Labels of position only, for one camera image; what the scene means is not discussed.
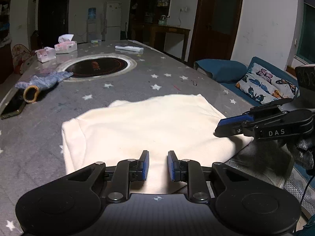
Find glass kettle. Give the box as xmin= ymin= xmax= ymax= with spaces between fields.
xmin=158 ymin=15 xmax=168 ymax=26

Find small white pink box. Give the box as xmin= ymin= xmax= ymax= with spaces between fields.
xmin=35 ymin=47 xmax=56 ymax=63

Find blue knit work glove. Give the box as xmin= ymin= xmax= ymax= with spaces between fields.
xmin=14 ymin=71 xmax=74 ymax=103

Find cream sweatshirt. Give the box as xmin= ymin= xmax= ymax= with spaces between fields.
xmin=62 ymin=94 xmax=253 ymax=194

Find dark wooden door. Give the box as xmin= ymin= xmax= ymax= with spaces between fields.
xmin=187 ymin=0 xmax=243 ymax=65

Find white refrigerator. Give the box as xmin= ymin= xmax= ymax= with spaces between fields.
xmin=103 ymin=2 xmax=122 ymax=41

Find white remote control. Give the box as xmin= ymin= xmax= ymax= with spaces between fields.
xmin=115 ymin=45 xmax=144 ymax=53

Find water dispenser with bottle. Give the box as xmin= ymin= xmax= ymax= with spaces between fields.
xmin=86 ymin=7 xmax=98 ymax=42

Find round induction cooktop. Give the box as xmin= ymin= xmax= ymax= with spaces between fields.
xmin=57 ymin=53 xmax=137 ymax=81

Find dark shelf cabinet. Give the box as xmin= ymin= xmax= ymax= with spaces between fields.
xmin=127 ymin=0 xmax=170 ymax=43

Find blue sofa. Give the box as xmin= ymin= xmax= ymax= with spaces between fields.
xmin=194 ymin=56 xmax=314 ymax=217

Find pink tissue box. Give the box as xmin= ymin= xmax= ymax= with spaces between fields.
xmin=55 ymin=34 xmax=77 ymax=54

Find dark wooden side table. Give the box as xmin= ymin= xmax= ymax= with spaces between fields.
xmin=149 ymin=25 xmax=191 ymax=63

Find red dotted fabric item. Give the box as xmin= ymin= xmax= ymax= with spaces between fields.
xmin=12 ymin=44 xmax=35 ymax=75

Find small green packet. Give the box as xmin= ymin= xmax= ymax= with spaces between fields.
xmin=90 ymin=39 xmax=101 ymax=44

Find black smartphone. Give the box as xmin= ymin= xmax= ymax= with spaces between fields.
xmin=1 ymin=89 xmax=26 ymax=120

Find butterfly pattern pillow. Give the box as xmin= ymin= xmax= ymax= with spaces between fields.
xmin=235 ymin=63 xmax=299 ymax=104

